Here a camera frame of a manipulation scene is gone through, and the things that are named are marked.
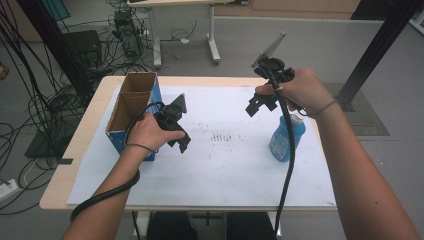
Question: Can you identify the bundle of black floor cables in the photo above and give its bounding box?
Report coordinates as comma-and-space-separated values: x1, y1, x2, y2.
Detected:
0, 0, 154, 214

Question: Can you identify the white desk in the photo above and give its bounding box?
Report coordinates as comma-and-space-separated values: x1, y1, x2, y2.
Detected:
126, 0, 249, 68

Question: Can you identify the person's left hand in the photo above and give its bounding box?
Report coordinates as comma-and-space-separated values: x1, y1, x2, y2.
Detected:
126, 112, 186, 154

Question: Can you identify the person's left leg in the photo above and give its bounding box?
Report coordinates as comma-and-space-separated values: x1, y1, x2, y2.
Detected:
146, 211, 198, 240

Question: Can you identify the teal panel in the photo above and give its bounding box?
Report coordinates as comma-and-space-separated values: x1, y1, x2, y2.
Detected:
41, 0, 71, 21

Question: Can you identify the black floor plate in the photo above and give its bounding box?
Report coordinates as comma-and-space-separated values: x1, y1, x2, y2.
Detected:
24, 123, 78, 159

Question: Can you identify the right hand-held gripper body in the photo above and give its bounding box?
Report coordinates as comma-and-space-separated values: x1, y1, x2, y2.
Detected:
251, 31, 296, 84

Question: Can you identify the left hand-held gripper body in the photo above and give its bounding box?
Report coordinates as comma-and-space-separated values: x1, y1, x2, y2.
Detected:
154, 93, 188, 134

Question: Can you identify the blue plastic bottle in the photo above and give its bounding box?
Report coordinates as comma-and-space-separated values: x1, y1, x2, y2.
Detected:
268, 113, 307, 163

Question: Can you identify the white table mat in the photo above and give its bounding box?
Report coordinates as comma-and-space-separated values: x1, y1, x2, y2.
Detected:
66, 85, 337, 208

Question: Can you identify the thin dark wristband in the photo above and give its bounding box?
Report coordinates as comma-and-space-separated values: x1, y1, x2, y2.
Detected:
308, 99, 339, 118
125, 142, 158, 154

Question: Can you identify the person's right leg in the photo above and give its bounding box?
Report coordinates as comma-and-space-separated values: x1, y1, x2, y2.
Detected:
226, 211, 278, 240

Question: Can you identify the person's right hand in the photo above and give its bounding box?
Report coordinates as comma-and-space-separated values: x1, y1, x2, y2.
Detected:
255, 67, 338, 117

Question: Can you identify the white power strip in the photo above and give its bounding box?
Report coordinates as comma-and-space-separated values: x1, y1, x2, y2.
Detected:
0, 178, 18, 201

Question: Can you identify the person's leg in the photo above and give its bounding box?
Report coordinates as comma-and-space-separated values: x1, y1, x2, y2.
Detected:
226, 211, 278, 240
146, 211, 198, 240

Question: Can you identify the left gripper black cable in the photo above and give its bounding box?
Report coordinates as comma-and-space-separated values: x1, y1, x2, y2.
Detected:
69, 101, 166, 224

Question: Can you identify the black box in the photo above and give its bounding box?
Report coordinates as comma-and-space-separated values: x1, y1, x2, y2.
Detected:
63, 29, 103, 68

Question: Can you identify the black metal stand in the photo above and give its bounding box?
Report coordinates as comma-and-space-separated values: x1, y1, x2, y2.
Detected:
334, 0, 424, 113
16, 0, 94, 98

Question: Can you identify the blue cardboard box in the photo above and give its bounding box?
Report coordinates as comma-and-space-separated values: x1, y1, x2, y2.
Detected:
105, 71, 163, 162

